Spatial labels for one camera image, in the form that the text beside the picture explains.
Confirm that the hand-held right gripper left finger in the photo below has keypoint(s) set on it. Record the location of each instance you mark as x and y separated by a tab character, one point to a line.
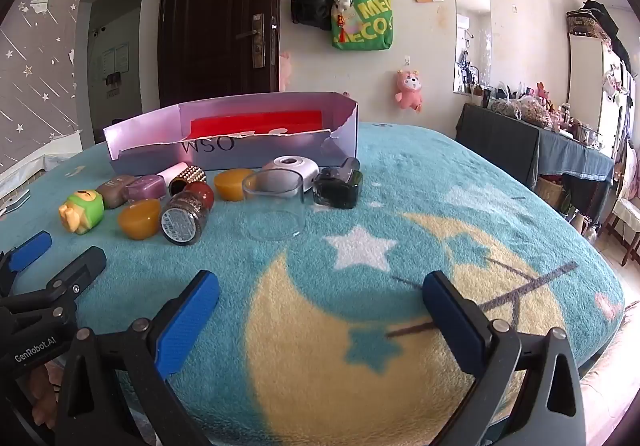
185	326

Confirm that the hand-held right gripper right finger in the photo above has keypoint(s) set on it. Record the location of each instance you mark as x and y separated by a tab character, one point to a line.
455	326

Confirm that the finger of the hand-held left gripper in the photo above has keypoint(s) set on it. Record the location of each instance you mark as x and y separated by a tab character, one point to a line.
82	266
30	248

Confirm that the green yellow duck toy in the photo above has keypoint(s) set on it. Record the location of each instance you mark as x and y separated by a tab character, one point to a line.
84	208

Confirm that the amber round soap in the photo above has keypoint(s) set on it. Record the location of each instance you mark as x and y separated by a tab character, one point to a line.
232	184
139	218

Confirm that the purple nail polish bottle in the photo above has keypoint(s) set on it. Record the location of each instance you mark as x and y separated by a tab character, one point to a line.
145	187

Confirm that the glitter bottle red ball cap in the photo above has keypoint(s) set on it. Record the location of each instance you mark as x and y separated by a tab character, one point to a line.
182	221

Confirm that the gold studded black cap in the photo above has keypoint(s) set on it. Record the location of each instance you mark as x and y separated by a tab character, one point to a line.
192	175

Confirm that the clear glass cup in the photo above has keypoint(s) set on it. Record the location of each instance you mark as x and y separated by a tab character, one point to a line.
274	211

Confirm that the black nail polish bottle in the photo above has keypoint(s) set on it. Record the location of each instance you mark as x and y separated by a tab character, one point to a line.
337	188

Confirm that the pink round compact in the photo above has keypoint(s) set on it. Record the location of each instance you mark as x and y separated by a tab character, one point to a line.
292	169

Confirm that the purple cardboard box red lining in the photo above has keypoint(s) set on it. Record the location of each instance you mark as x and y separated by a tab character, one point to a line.
280	151

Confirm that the person's left hand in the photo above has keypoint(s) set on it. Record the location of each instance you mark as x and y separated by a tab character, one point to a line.
44	393

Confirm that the teal moon star blanket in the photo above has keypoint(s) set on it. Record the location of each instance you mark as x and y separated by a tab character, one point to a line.
320	306

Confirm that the thermos flask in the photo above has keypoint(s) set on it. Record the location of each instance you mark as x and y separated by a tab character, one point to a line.
581	223

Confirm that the table with dark cloth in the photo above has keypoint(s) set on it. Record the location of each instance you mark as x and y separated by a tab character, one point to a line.
505	141

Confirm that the wooden stool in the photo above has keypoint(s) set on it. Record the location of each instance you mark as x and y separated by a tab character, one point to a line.
622	221

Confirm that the pink plush toy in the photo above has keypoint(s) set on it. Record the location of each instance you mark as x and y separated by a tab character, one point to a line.
409	91

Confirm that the dark brown door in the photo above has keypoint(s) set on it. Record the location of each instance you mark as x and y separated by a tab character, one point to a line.
215	16

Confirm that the white wardrobe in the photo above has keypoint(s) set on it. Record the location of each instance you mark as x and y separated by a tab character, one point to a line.
587	76

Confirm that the green tote bag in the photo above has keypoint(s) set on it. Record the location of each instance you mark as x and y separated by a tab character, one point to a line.
367	24

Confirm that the red tassel charm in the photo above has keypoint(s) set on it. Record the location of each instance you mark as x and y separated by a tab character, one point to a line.
342	29

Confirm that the wall mirror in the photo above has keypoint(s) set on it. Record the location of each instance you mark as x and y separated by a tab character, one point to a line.
472	6

